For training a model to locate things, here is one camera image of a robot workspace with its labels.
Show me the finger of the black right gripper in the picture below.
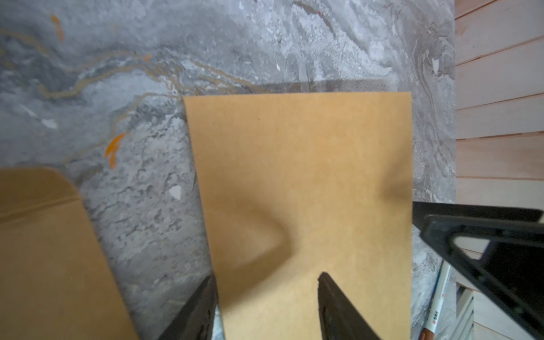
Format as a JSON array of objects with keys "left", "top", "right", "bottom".
[{"left": 412, "top": 201, "right": 543, "bottom": 338}]

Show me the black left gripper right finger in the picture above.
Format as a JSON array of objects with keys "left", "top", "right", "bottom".
[{"left": 317, "top": 272, "right": 380, "bottom": 340}]

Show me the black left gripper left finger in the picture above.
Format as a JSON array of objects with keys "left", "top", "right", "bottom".
[{"left": 159, "top": 275, "right": 218, "bottom": 340}]

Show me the brown kraft file bag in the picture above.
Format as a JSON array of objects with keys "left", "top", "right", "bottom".
[
  {"left": 184, "top": 92, "right": 413, "bottom": 339},
  {"left": 1, "top": 167, "right": 137, "bottom": 339}
]

